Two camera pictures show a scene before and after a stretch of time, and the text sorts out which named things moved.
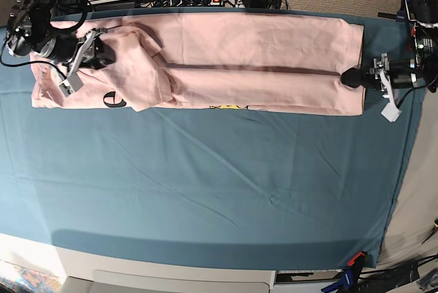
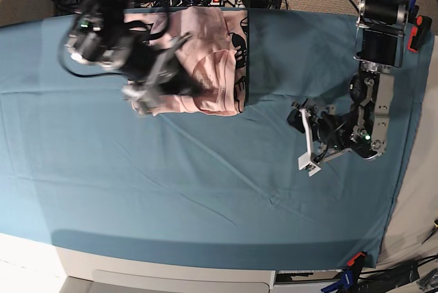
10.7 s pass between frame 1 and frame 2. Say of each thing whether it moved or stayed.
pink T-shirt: moved
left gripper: moved
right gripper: moved
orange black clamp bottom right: stayed
